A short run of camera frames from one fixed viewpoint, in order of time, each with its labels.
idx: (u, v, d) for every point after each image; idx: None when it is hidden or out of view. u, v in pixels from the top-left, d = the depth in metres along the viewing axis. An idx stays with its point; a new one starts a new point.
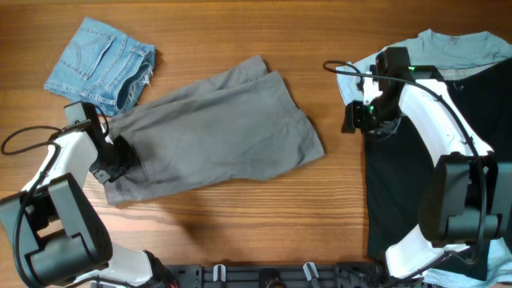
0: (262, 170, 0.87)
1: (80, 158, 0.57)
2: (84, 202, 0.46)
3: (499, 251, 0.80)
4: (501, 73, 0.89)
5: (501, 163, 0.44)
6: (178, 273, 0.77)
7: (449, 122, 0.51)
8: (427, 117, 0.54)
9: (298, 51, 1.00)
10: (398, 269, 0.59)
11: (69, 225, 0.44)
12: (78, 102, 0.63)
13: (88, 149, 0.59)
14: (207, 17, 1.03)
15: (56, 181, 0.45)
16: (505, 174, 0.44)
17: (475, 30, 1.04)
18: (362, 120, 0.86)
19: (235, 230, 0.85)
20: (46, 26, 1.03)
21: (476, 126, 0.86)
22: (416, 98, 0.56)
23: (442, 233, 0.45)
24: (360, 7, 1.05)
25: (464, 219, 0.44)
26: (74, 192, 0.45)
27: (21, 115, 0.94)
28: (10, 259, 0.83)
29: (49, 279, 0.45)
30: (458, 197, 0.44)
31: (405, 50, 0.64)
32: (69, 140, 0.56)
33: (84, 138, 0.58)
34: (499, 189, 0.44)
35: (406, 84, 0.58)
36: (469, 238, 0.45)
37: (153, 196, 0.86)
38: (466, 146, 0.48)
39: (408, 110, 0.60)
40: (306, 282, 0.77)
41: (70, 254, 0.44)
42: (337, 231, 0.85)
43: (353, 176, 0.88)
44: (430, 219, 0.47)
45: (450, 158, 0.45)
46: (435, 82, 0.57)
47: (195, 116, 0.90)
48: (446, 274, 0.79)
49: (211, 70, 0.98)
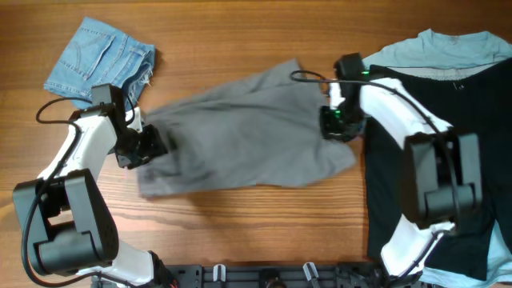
0: (290, 171, 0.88)
1: (99, 146, 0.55)
2: (99, 199, 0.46)
3: (500, 250, 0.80)
4: (500, 73, 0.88)
5: (461, 136, 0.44)
6: (178, 273, 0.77)
7: (406, 109, 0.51)
8: (388, 111, 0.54)
9: (298, 51, 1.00)
10: (394, 265, 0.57)
11: (80, 221, 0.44)
12: (106, 85, 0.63)
13: (108, 134, 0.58)
14: (207, 16, 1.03)
15: (74, 174, 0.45)
16: (467, 144, 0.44)
17: (475, 30, 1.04)
18: (330, 123, 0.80)
19: (235, 230, 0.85)
20: (46, 26, 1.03)
21: (477, 126, 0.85)
22: (375, 97, 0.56)
23: (422, 212, 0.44)
24: (360, 6, 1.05)
25: (439, 196, 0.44)
26: (91, 190, 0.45)
27: (22, 115, 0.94)
28: (11, 259, 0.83)
29: (53, 269, 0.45)
30: (426, 175, 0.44)
31: (358, 57, 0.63)
32: (92, 125, 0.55)
33: (106, 125, 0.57)
34: (466, 160, 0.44)
35: (363, 86, 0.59)
36: (449, 214, 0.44)
37: (182, 192, 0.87)
38: (426, 126, 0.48)
39: (370, 112, 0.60)
40: (306, 282, 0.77)
41: (76, 248, 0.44)
42: (337, 231, 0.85)
43: (353, 176, 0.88)
44: (409, 201, 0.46)
45: (415, 138, 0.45)
46: (388, 78, 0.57)
47: (227, 115, 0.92)
48: (446, 274, 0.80)
49: (211, 70, 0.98)
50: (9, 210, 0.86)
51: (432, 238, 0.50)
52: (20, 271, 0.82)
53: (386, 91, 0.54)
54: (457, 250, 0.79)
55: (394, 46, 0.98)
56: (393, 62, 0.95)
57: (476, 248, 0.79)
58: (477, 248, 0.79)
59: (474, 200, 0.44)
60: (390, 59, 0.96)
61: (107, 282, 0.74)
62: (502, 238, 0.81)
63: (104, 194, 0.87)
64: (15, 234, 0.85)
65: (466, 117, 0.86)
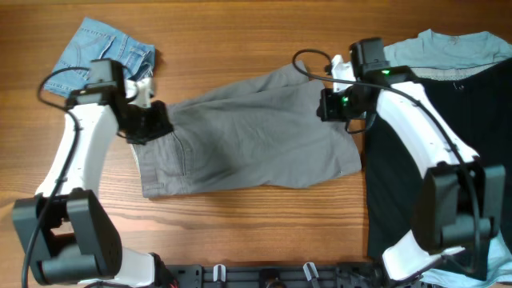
0: (298, 173, 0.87)
1: (99, 140, 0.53)
2: (101, 221, 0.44)
3: (500, 251, 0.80)
4: (500, 74, 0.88)
5: (486, 168, 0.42)
6: (178, 273, 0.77)
7: (430, 129, 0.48)
8: (408, 122, 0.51)
9: (298, 51, 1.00)
10: (395, 271, 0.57)
11: (82, 245, 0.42)
12: (107, 59, 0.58)
13: (109, 124, 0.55)
14: (208, 17, 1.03)
15: (75, 197, 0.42)
16: (494, 177, 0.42)
17: (475, 30, 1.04)
18: (334, 110, 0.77)
19: (235, 230, 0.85)
20: (46, 26, 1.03)
21: (477, 127, 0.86)
22: (394, 104, 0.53)
23: (436, 243, 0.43)
24: (360, 7, 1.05)
25: (455, 229, 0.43)
26: (94, 216, 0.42)
27: (22, 115, 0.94)
28: (11, 259, 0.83)
29: (55, 282, 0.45)
30: (449, 209, 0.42)
31: (379, 43, 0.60)
32: (91, 118, 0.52)
33: (106, 115, 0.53)
34: (489, 191, 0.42)
35: (382, 90, 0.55)
36: (463, 243, 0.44)
37: (188, 192, 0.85)
38: (451, 154, 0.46)
39: (386, 117, 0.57)
40: (306, 282, 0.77)
41: (79, 270, 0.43)
42: (337, 231, 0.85)
43: (353, 176, 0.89)
44: (422, 228, 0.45)
45: (438, 168, 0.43)
46: (410, 82, 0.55)
47: (233, 115, 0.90)
48: (446, 274, 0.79)
49: (211, 70, 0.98)
50: (9, 210, 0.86)
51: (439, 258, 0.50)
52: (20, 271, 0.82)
53: (410, 103, 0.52)
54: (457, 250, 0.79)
55: (394, 46, 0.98)
56: (394, 62, 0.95)
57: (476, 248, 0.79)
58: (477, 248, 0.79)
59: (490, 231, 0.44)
60: (390, 59, 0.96)
61: None
62: (502, 238, 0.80)
63: (104, 194, 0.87)
64: (15, 234, 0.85)
65: (465, 118, 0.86)
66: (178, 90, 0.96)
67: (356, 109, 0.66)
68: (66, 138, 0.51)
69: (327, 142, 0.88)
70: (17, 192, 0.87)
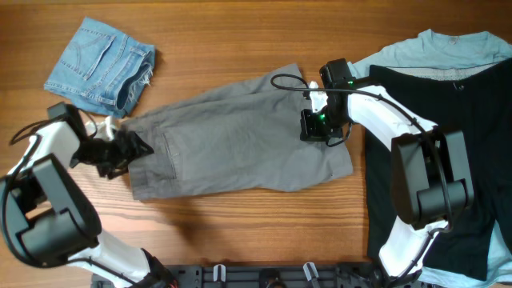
0: (290, 176, 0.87)
1: (63, 150, 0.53)
2: (70, 180, 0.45)
3: (499, 251, 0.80)
4: (500, 73, 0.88)
5: (447, 134, 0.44)
6: (178, 273, 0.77)
7: (390, 112, 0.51)
8: (374, 116, 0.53)
9: (298, 51, 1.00)
10: (394, 269, 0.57)
11: (54, 202, 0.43)
12: (62, 102, 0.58)
13: (70, 139, 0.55)
14: (208, 17, 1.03)
15: (40, 160, 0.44)
16: (455, 141, 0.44)
17: (474, 30, 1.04)
18: (314, 128, 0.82)
19: (235, 230, 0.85)
20: (47, 26, 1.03)
21: (477, 127, 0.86)
22: (360, 104, 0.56)
23: (416, 212, 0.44)
24: (360, 6, 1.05)
25: (430, 195, 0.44)
26: (60, 172, 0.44)
27: (22, 115, 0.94)
28: (10, 259, 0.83)
29: (41, 255, 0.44)
30: (416, 177, 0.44)
31: (345, 62, 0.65)
32: (48, 132, 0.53)
33: (66, 130, 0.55)
34: (454, 154, 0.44)
35: (349, 94, 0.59)
36: (443, 214, 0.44)
37: (178, 194, 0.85)
38: (413, 128, 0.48)
39: (358, 121, 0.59)
40: (306, 282, 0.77)
41: (59, 230, 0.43)
42: (337, 231, 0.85)
43: (353, 176, 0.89)
44: (402, 203, 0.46)
45: (401, 138, 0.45)
46: (372, 84, 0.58)
47: (226, 118, 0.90)
48: (446, 274, 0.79)
49: (211, 70, 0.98)
50: None
51: (428, 236, 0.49)
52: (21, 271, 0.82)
53: (372, 98, 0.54)
54: (457, 250, 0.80)
55: (394, 46, 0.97)
56: (393, 62, 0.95)
57: (476, 248, 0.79)
58: (477, 248, 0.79)
59: (466, 197, 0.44)
60: (390, 59, 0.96)
61: (107, 282, 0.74)
62: (501, 238, 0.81)
63: (104, 194, 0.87)
64: None
65: (465, 118, 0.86)
66: (178, 90, 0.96)
67: (333, 122, 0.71)
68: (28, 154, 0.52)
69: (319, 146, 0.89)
70: None
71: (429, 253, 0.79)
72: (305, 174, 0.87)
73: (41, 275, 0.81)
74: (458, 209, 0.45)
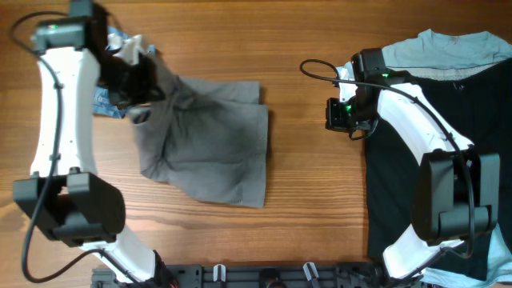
0: (252, 182, 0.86)
1: (90, 88, 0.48)
2: (101, 191, 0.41)
3: (499, 251, 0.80)
4: (501, 74, 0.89)
5: (482, 155, 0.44)
6: (178, 273, 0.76)
7: (426, 121, 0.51)
8: (407, 120, 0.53)
9: (298, 51, 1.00)
10: (397, 269, 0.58)
11: (88, 215, 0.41)
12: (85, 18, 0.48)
13: (90, 70, 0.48)
14: (208, 17, 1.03)
15: (74, 177, 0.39)
16: (488, 164, 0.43)
17: (475, 30, 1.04)
18: (339, 118, 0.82)
19: (235, 230, 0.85)
20: None
21: (477, 128, 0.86)
22: (394, 102, 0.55)
23: (435, 230, 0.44)
24: (360, 7, 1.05)
25: (452, 214, 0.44)
26: (94, 193, 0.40)
27: (22, 115, 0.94)
28: (10, 259, 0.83)
29: (63, 240, 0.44)
30: (442, 197, 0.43)
31: (379, 51, 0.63)
32: (71, 69, 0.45)
33: (88, 63, 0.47)
34: (483, 178, 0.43)
35: (382, 90, 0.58)
36: (462, 234, 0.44)
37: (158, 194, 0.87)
38: (447, 143, 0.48)
39: (386, 116, 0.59)
40: (306, 282, 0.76)
41: (89, 232, 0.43)
42: (337, 231, 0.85)
43: (353, 176, 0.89)
44: (422, 218, 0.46)
45: (434, 154, 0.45)
46: (409, 82, 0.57)
47: (188, 118, 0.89)
48: (446, 274, 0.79)
49: (212, 70, 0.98)
50: (8, 210, 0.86)
51: (439, 251, 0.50)
52: (20, 271, 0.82)
53: (407, 101, 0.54)
54: None
55: (394, 46, 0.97)
56: (393, 62, 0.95)
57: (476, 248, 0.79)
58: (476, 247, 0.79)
59: (488, 222, 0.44)
60: (390, 59, 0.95)
61: (107, 282, 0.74)
62: (502, 238, 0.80)
63: None
64: (15, 234, 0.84)
65: (466, 118, 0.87)
66: None
67: (358, 115, 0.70)
68: (46, 97, 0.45)
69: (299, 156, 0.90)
70: None
71: None
72: (306, 182, 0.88)
73: (41, 275, 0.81)
74: (478, 232, 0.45)
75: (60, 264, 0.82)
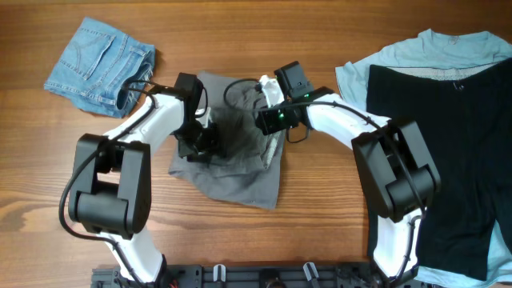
0: (272, 186, 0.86)
1: (167, 124, 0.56)
2: (145, 176, 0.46)
3: (500, 251, 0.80)
4: (501, 72, 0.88)
5: (402, 126, 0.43)
6: (178, 273, 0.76)
7: (346, 117, 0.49)
8: (334, 124, 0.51)
9: (298, 50, 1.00)
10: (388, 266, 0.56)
11: (123, 189, 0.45)
12: (194, 78, 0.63)
13: (177, 116, 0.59)
14: (208, 17, 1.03)
15: (135, 146, 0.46)
16: (409, 131, 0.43)
17: (475, 30, 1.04)
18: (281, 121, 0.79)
19: (235, 230, 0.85)
20: (47, 26, 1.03)
21: (477, 127, 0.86)
22: (321, 114, 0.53)
23: (390, 208, 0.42)
24: (360, 6, 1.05)
25: (401, 186, 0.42)
26: (144, 167, 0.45)
27: (22, 115, 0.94)
28: (10, 259, 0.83)
29: (82, 217, 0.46)
30: (381, 172, 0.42)
31: (298, 66, 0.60)
32: (168, 103, 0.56)
33: (178, 110, 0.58)
34: (411, 146, 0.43)
35: (309, 107, 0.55)
36: (417, 203, 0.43)
37: (166, 192, 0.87)
38: (369, 126, 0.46)
39: (323, 130, 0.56)
40: (306, 282, 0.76)
41: (110, 213, 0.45)
42: (337, 231, 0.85)
43: (353, 176, 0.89)
44: (375, 200, 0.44)
45: (361, 138, 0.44)
46: (326, 94, 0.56)
47: (231, 124, 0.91)
48: (446, 274, 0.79)
49: (212, 70, 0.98)
50: (8, 210, 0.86)
51: (410, 227, 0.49)
52: (20, 271, 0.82)
53: (329, 106, 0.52)
54: (456, 249, 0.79)
55: (394, 46, 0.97)
56: (393, 62, 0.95)
57: (476, 248, 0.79)
58: (477, 247, 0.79)
59: (432, 182, 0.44)
60: (390, 59, 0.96)
61: (107, 282, 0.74)
62: (502, 238, 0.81)
63: None
64: (14, 234, 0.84)
65: (466, 118, 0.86)
66: None
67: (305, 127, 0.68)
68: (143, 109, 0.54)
69: (303, 149, 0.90)
70: (17, 192, 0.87)
71: (428, 251, 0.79)
72: (312, 182, 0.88)
73: (41, 275, 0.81)
74: (427, 195, 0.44)
75: (59, 263, 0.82)
